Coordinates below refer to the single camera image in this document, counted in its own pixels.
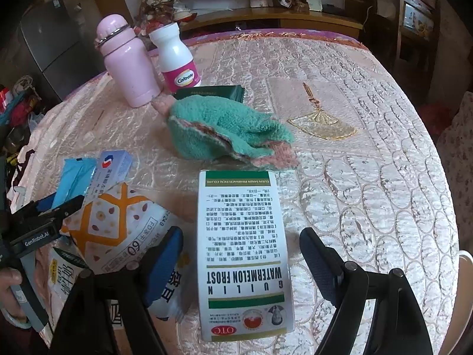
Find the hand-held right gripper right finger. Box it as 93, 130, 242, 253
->
299, 227, 434, 355

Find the red orange cloth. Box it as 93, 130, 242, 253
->
417, 101, 455, 137

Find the white green-striped medicine box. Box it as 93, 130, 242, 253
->
197, 170, 296, 343

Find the white black-printed packet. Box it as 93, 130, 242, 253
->
105, 299, 124, 330

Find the small blue white box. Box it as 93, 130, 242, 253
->
87, 150, 134, 196

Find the orange patterned snack bag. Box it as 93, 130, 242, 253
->
61, 183, 189, 320

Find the white green-printed bag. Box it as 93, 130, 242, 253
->
48, 246, 91, 304

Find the green terry towel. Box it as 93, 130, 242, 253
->
153, 94, 300, 172

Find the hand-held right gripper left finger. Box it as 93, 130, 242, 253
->
48, 225, 184, 355

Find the dark green packet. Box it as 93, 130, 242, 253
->
174, 86, 246, 103

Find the grey refrigerator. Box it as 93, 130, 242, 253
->
20, 0, 111, 100

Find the floral printed box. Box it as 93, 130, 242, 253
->
401, 0, 437, 41

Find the person's left hand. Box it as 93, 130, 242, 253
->
0, 268, 27, 319

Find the pink thermos bottle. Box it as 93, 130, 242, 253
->
95, 14, 161, 108

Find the wooden rack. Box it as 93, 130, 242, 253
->
373, 0, 442, 97

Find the low wooden cabinet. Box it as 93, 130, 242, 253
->
177, 5, 365, 41

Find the light blue packet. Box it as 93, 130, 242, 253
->
52, 157, 97, 209

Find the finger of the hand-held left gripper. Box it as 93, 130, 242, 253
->
24, 194, 67, 213
11, 195, 86, 243

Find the white bottle pink label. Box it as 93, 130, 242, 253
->
148, 23, 202, 93

